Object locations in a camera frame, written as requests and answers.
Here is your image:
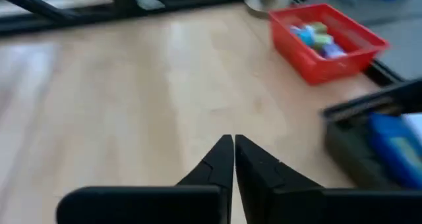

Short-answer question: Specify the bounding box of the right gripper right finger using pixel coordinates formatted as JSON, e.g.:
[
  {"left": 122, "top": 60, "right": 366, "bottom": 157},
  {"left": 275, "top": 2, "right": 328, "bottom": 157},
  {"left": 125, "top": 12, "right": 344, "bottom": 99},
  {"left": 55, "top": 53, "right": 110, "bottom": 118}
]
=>
[{"left": 234, "top": 134, "right": 422, "bottom": 224}]

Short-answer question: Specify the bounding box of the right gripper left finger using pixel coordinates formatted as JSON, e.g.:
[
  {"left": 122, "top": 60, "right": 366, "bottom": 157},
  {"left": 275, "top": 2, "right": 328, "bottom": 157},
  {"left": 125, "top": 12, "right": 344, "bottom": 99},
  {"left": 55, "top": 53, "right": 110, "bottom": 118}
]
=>
[{"left": 55, "top": 134, "right": 235, "bottom": 224}]

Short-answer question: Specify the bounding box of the blue digital timer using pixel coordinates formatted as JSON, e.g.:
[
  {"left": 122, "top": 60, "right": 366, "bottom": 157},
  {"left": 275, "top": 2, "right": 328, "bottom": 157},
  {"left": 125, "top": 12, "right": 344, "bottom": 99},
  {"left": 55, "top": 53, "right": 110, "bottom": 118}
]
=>
[{"left": 367, "top": 113, "right": 422, "bottom": 189}]

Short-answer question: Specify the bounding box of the green white wall charger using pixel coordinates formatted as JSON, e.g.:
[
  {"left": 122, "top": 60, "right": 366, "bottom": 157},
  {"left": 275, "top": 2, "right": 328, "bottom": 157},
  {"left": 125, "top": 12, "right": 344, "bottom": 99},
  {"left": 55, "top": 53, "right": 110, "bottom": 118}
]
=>
[
  {"left": 309, "top": 22, "right": 329, "bottom": 34},
  {"left": 313, "top": 34, "right": 334, "bottom": 49}
]

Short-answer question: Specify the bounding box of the cyan white wall charger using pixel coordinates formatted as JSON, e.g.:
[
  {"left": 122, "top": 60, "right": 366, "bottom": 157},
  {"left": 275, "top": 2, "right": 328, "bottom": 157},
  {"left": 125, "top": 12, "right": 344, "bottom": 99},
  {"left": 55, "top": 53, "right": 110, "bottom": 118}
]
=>
[{"left": 298, "top": 29, "right": 317, "bottom": 47}]

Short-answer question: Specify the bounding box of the black plastic basket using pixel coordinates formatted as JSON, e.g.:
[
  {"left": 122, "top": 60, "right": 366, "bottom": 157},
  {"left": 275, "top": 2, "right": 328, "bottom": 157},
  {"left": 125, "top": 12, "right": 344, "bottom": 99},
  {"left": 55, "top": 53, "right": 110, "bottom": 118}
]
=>
[{"left": 321, "top": 78, "right": 422, "bottom": 190}]

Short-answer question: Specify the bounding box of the red plastic basket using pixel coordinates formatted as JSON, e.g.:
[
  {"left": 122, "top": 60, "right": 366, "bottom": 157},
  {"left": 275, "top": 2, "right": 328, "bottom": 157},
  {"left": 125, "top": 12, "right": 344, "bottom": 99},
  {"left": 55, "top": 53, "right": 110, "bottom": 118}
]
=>
[{"left": 268, "top": 3, "right": 391, "bottom": 86}]

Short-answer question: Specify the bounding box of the wooden lamp stand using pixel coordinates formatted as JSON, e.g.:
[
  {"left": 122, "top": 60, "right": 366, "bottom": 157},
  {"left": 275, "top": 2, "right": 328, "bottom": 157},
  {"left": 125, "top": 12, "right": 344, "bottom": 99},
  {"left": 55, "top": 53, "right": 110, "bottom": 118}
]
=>
[{"left": 243, "top": 0, "right": 294, "bottom": 19}]

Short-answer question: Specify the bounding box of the black aluminium table frame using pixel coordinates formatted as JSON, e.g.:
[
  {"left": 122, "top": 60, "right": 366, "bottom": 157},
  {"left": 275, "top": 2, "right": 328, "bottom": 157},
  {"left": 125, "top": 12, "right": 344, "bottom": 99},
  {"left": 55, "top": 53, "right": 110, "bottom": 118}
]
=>
[{"left": 0, "top": 0, "right": 406, "bottom": 86}]

